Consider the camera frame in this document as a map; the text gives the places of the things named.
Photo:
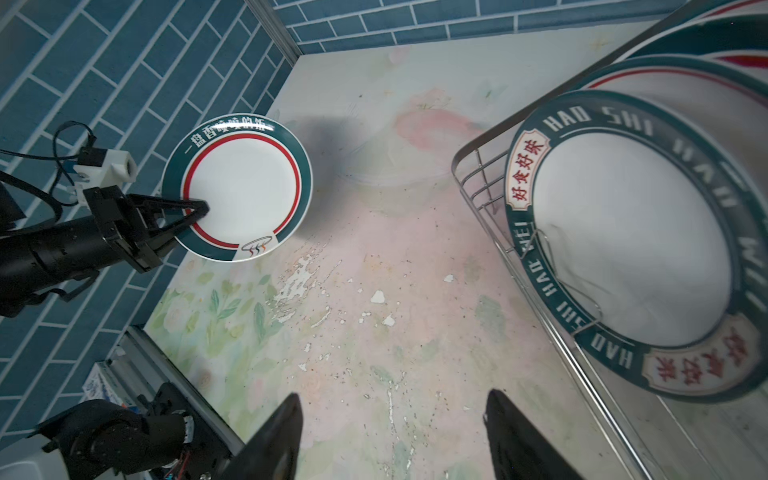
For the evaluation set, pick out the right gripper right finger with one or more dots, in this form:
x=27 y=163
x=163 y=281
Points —
x=518 y=450

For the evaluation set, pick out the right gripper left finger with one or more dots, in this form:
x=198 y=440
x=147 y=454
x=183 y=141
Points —
x=272 y=453

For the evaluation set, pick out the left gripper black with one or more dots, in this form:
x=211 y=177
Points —
x=129 y=223

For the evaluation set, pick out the small green red rimmed plate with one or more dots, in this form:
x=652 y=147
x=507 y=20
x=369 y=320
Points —
x=255 y=177

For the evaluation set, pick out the metal wire dish rack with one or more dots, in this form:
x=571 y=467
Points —
x=651 y=437

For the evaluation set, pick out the large green rimmed lettered plate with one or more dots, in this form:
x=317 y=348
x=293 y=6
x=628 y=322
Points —
x=637 y=234

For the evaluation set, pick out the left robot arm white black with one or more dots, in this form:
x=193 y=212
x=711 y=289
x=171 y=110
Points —
x=95 y=439

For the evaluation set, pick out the plate in rack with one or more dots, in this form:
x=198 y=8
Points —
x=727 y=104
x=740 y=40

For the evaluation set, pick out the white red blue box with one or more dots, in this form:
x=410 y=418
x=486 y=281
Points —
x=100 y=384

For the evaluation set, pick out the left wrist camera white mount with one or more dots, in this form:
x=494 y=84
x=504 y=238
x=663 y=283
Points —
x=98 y=167

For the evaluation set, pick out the aluminium mounting rail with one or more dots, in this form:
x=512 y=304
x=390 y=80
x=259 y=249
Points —
x=156 y=385

